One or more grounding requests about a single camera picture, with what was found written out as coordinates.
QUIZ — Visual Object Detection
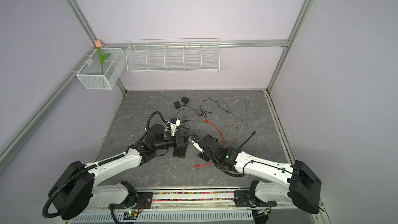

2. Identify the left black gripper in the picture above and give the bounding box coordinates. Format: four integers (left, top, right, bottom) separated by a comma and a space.
154, 133, 193, 151

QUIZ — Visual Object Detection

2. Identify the black ribbed network switch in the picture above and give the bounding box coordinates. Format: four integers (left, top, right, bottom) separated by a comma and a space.
173, 136, 188, 159

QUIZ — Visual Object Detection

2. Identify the black power plug cable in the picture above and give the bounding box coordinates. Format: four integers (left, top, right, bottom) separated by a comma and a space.
178, 103, 192, 138

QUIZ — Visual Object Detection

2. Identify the black ethernet cable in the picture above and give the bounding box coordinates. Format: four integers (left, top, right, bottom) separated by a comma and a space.
229, 130, 257, 149

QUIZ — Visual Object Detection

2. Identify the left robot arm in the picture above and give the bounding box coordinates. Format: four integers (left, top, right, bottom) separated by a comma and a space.
42, 118, 188, 220

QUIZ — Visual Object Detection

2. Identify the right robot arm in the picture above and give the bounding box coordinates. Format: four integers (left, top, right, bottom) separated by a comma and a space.
188, 134, 322, 214

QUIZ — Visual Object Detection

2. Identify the black power adapter near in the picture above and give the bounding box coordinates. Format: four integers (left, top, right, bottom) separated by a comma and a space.
174, 101, 181, 109

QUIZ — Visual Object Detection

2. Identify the black power adapter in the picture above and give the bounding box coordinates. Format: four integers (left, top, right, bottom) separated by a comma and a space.
181, 96, 190, 104
174, 101, 181, 109

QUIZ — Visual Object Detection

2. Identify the black power adapter far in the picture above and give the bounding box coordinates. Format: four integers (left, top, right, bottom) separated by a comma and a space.
181, 96, 190, 104

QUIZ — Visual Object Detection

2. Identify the white mesh box basket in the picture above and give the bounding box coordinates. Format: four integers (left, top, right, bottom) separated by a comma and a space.
76, 48, 126, 90

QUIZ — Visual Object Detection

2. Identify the artificial pink tulip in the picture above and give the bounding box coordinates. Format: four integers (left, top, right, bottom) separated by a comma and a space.
95, 40, 110, 75

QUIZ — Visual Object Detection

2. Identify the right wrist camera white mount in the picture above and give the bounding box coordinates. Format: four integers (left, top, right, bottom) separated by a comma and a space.
189, 136, 203, 153

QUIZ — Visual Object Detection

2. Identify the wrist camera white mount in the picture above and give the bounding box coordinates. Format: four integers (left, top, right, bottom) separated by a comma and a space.
166, 118, 182, 136
189, 136, 203, 153

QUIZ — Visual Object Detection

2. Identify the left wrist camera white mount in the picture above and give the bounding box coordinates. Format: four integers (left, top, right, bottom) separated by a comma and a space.
166, 118, 182, 136

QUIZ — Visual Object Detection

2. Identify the red ethernet cable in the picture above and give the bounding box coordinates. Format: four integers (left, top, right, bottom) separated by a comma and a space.
193, 119, 226, 169

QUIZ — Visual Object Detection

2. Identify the thin black adapter cable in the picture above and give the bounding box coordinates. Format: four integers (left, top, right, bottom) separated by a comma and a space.
183, 97, 229, 119

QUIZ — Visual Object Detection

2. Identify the grey cable right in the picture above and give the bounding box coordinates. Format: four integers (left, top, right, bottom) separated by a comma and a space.
239, 100, 249, 145

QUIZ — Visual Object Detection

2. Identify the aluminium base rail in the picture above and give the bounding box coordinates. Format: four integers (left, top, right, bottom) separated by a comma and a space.
57, 188, 329, 224

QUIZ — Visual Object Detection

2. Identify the white wire wall basket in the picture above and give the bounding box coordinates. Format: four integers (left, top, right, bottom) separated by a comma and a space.
125, 38, 220, 73

